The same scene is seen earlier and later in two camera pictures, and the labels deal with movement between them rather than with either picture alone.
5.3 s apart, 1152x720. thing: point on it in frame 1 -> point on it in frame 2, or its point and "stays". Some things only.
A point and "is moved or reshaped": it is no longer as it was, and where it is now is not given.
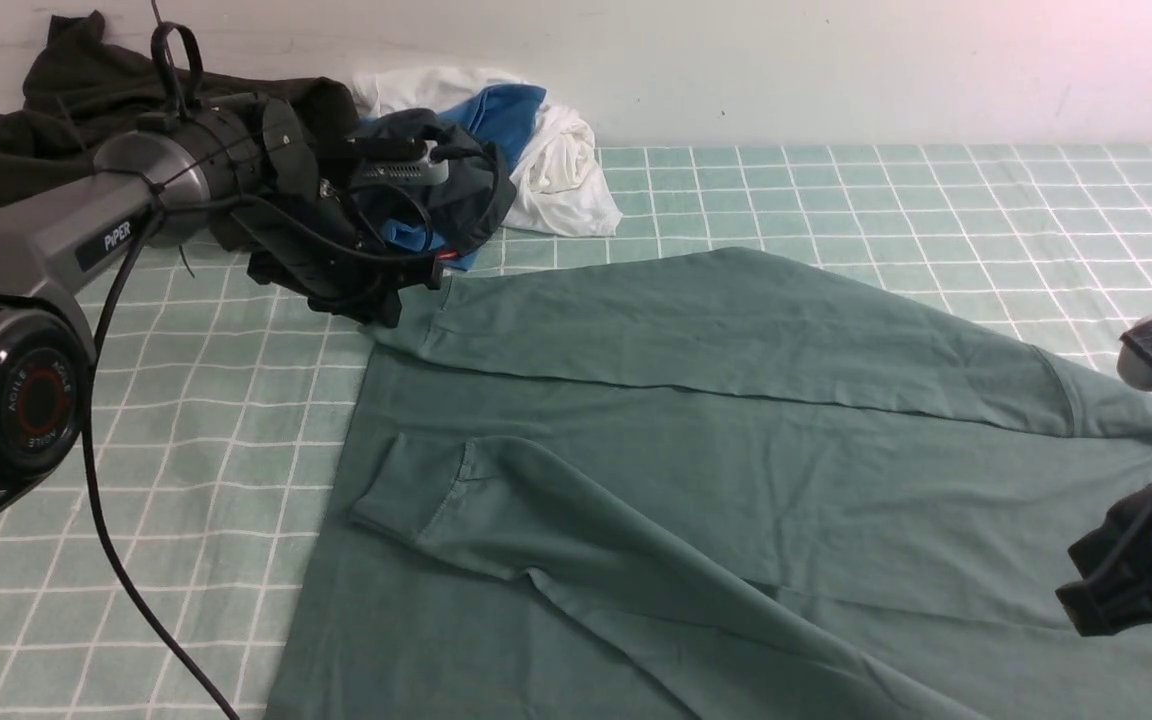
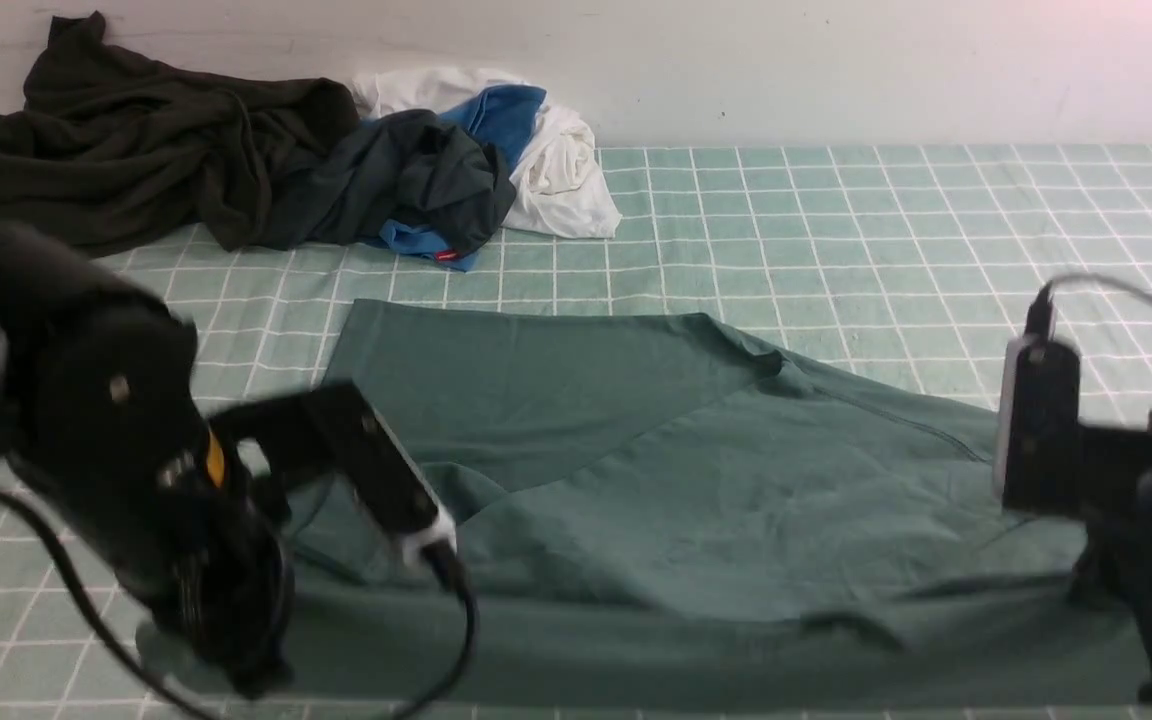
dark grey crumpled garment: [471, 208] stays
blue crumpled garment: [503, 115] stays
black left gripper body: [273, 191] -> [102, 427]
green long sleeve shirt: [697, 484] is moved or reshaped
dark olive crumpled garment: [80, 96] stays
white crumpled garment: [559, 188] stays
